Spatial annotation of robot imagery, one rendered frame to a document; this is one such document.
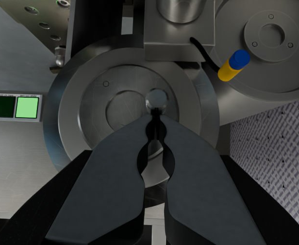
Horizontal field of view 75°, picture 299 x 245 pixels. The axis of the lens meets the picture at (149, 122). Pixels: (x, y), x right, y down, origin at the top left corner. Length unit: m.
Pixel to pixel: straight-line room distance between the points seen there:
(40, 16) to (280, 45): 0.41
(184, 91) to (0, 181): 0.53
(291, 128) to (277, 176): 0.06
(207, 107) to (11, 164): 0.52
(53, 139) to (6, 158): 0.43
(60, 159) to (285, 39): 0.21
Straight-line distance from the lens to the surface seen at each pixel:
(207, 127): 0.17
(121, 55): 0.17
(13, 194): 0.60
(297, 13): 0.24
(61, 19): 0.47
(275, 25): 0.22
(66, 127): 0.17
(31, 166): 0.57
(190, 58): 0.16
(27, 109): 0.58
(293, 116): 0.28
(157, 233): 0.53
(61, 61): 0.57
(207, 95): 0.17
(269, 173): 0.31
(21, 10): 0.49
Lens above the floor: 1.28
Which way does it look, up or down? 7 degrees down
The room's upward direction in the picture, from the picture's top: 178 degrees counter-clockwise
